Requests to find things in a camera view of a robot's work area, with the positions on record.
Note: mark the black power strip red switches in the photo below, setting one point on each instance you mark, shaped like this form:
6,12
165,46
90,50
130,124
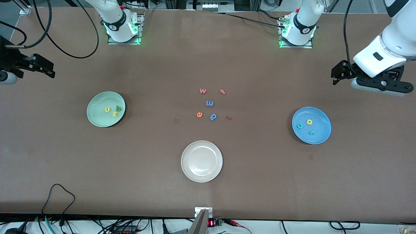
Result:
125,231

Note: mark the green plate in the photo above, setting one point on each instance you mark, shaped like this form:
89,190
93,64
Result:
97,113

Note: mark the white power strip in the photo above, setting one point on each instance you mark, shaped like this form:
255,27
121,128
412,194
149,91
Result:
209,6

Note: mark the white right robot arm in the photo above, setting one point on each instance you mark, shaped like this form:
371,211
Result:
113,14

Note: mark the red clip lead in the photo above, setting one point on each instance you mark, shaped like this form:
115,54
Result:
235,223

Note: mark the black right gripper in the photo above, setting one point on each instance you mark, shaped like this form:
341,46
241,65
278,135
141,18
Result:
9,58

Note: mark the red digit display module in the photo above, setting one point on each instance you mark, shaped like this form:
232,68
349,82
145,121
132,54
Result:
211,223

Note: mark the white plate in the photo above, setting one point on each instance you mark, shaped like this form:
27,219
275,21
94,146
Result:
201,161

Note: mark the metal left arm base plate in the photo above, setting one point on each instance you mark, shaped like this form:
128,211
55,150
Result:
308,46

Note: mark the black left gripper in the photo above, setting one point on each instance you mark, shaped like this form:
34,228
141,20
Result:
350,68

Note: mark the white tag bracket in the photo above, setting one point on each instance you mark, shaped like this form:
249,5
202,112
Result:
198,210

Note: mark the black left camera mount bracket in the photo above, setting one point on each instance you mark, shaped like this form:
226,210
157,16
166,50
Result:
395,85

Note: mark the blue letter p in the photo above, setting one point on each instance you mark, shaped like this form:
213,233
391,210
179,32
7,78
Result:
213,116

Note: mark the silver corner bracket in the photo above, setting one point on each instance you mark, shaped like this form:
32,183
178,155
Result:
25,9

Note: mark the grey metal bar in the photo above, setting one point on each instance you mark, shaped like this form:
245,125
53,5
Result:
200,224

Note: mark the blue plate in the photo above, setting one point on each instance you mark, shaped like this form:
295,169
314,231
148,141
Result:
320,128

